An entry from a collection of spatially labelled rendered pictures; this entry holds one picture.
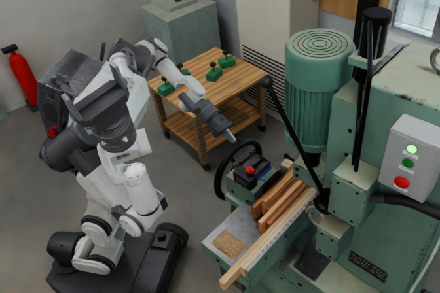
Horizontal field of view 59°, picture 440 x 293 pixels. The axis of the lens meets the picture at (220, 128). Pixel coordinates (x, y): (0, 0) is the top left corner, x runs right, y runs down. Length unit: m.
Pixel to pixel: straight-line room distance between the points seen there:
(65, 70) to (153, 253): 1.22
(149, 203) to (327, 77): 0.56
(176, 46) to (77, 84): 2.09
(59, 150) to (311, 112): 0.69
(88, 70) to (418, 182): 0.98
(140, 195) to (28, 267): 1.73
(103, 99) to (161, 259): 1.47
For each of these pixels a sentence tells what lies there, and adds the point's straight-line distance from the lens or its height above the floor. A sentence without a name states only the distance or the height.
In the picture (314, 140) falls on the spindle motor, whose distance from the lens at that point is 1.13.
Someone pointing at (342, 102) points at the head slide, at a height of 1.41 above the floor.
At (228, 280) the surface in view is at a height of 0.93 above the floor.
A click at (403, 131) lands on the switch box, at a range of 0.83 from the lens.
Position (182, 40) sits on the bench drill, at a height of 0.50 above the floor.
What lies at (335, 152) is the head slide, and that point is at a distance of 1.11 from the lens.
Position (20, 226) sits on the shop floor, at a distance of 2.94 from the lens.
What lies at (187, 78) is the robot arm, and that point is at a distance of 1.64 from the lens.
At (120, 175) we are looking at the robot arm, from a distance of 1.00.
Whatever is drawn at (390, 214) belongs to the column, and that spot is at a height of 1.16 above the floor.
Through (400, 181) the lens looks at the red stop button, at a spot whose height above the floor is 1.37.
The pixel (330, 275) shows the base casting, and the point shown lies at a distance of 1.39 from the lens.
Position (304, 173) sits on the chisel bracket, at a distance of 1.31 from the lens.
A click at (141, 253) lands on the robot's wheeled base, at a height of 0.17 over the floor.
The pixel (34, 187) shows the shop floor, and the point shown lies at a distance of 3.15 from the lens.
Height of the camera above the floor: 2.01
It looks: 40 degrees down
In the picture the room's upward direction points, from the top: 8 degrees counter-clockwise
